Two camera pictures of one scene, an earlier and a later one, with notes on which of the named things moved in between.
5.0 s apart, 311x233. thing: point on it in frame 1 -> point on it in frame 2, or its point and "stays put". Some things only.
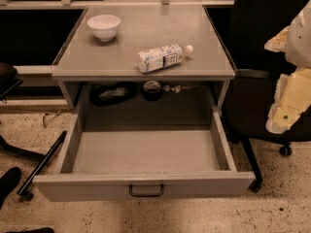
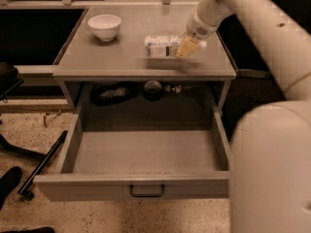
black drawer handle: [148, 194] stays put
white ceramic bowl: [104, 26] stays put
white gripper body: [300, 41] -> [196, 27]
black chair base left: [25, 192] stays put
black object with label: [112, 93] stays put
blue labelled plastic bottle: [155, 58] -> [162, 46]
